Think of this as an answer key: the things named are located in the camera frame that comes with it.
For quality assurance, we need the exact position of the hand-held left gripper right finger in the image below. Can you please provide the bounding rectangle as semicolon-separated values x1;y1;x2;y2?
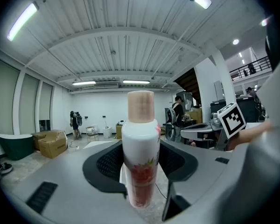
160;139;271;224

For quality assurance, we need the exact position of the dark green bathtub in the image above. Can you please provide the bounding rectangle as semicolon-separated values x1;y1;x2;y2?
0;133;34;161

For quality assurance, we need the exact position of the brown closed cardboard box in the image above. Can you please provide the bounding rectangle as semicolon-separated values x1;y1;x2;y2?
115;124;123;140

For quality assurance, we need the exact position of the dark wooden staircase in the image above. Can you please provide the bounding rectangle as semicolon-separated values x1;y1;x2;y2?
174;67;202;106

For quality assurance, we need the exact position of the small white pink bottle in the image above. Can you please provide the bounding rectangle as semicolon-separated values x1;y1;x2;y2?
119;90;161;209

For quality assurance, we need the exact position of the grey black round machine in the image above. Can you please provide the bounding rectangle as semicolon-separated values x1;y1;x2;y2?
164;107;178;141

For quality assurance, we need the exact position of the black storage cabinet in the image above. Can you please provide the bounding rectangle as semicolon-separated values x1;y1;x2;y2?
210;96;262;124

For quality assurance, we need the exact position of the person's right forearm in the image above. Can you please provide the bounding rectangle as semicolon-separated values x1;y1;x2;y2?
232;120;273;150

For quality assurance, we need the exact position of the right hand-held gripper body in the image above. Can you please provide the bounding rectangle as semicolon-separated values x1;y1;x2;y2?
210;102;247;152

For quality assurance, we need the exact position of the large open cardboard box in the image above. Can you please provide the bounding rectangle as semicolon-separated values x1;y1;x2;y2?
38;131;68;159

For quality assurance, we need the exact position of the wooden frame chair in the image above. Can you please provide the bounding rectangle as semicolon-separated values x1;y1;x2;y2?
85;125;100;142

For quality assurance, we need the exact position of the white waste bin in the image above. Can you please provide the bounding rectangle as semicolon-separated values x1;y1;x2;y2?
102;126;113;139

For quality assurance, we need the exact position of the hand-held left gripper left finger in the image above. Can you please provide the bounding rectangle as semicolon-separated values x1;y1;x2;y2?
0;139;140;224

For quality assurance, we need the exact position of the small open cardboard box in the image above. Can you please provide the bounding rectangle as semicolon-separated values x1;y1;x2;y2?
32;131;59;151

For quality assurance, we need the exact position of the black balcony railing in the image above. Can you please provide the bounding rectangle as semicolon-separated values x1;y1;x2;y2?
229;56;272;82

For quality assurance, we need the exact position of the pair of dark shoes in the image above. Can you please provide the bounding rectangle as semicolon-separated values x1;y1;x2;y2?
0;162;14;175

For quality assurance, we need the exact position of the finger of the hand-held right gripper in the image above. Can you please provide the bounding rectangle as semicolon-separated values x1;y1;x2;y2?
180;122;214;140

